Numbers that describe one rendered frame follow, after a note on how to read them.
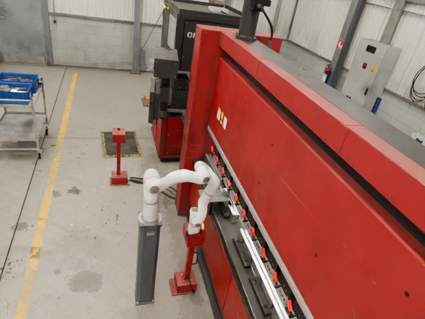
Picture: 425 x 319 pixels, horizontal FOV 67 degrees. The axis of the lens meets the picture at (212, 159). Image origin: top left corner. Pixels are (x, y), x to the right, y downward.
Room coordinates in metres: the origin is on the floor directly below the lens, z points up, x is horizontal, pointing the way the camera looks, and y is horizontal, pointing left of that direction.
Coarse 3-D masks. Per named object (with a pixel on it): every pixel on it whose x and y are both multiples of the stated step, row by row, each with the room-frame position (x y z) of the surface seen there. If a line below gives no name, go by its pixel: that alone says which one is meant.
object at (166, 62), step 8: (160, 48) 3.65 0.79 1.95; (168, 48) 3.71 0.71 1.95; (160, 56) 3.31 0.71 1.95; (168, 56) 3.37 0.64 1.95; (176, 56) 3.43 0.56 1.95; (160, 64) 3.23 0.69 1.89; (168, 64) 3.25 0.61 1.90; (176, 64) 3.27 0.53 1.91; (160, 72) 3.23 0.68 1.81; (168, 72) 3.25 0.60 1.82; (176, 72) 3.27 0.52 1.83; (168, 80) 3.65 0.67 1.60; (168, 88) 3.65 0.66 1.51; (160, 96) 3.62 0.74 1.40; (168, 96) 3.66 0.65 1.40; (160, 104) 3.65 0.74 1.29; (160, 112) 3.63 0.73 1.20
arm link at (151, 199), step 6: (144, 174) 2.01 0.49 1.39; (150, 174) 1.98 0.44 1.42; (156, 174) 1.99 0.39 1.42; (144, 180) 1.96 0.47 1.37; (144, 186) 1.99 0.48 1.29; (144, 192) 1.95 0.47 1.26; (144, 198) 1.93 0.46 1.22; (150, 198) 1.92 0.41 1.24; (156, 198) 1.94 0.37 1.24; (150, 204) 1.91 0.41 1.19
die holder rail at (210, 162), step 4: (208, 156) 3.17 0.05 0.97; (204, 160) 3.21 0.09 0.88; (208, 160) 3.09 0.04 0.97; (212, 160) 3.10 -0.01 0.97; (208, 164) 3.07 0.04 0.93; (212, 164) 3.02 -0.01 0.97; (212, 168) 2.93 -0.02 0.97; (216, 168) 2.94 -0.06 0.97; (216, 172) 2.87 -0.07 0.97; (220, 176) 2.81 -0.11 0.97; (220, 180) 2.78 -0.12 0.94; (220, 184) 2.78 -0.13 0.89
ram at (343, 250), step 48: (240, 96) 2.57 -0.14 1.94; (240, 144) 2.37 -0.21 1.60; (288, 144) 1.75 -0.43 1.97; (240, 192) 2.18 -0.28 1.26; (288, 192) 1.61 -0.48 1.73; (336, 192) 1.28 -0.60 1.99; (288, 240) 1.46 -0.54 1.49; (336, 240) 1.17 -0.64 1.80; (384, 240) 0.98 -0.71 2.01; (336, 288) 1.06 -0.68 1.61; (384, 288) 0.89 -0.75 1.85
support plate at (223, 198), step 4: (200, 192) 2.43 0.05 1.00; (216, 192) 2.47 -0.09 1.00; (220, 192) 2.48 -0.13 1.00; (216, 196) 2.41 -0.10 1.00; (220, 196) 2.42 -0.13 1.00; (224, 196) 2.43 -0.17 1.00; (212, 200) 2.35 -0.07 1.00; (216, 200) 2.36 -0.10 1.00; (220, 200) 2.37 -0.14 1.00; (224, 200) 2.38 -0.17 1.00; (228, 200) 2.39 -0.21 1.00
